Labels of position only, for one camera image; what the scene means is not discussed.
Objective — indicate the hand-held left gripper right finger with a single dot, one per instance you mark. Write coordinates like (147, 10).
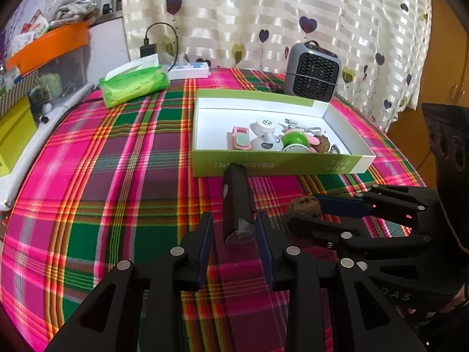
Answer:
(263, 249)

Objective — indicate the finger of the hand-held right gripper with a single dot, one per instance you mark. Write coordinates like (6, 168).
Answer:
(322, 233)
(340, 205)

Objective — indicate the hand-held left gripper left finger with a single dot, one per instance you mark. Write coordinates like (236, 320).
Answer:
(205, 249)

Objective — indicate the chocolate chip cookie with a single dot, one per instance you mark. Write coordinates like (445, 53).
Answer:
(323, 143)
(304, 207)

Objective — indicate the black plastic bar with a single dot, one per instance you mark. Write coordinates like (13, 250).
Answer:
(236, 194)

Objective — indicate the white rubber bulb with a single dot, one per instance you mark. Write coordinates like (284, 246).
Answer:
(267, 143)

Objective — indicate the white round plastic gadget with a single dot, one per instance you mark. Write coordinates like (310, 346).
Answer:
(264, 124)

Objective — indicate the pink and green small gadget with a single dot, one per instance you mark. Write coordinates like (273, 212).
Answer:
(242, 137)

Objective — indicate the green and white cardboard box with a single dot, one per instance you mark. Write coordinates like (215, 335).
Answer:
(220, 117)

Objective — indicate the green and white suction knob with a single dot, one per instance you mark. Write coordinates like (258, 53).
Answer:
(293, 140)

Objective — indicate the wooden cabinet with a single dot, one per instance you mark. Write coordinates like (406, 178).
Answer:
(443, 95)

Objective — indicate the plaid tablecloth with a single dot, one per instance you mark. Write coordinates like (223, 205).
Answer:
(110, 190)

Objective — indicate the grey desktop heater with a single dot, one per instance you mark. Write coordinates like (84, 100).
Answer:
(313, 69)

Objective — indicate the white power strip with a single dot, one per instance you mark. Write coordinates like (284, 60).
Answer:
(188, 71)

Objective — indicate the green tissue pack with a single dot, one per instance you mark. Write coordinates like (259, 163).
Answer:
(133, 82)

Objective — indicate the black charger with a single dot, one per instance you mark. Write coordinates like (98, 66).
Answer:
(149, 51)

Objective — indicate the heart print curtain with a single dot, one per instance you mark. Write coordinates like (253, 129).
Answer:
(256, 7)

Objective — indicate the yellow cardboard box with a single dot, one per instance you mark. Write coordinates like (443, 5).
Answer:
(16, 135)

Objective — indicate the clear plastic storage container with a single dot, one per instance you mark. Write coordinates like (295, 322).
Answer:
(62, 75)

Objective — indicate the striped cardboard box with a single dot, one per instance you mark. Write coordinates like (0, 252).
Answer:
(18, 91)

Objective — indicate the orange container lid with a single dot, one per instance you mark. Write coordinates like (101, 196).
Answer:
(51, 46)

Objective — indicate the white cloth heap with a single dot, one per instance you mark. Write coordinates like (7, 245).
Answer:
(73, 2)

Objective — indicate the colourful card packets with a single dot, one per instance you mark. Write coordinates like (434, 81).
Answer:
(33, 25)

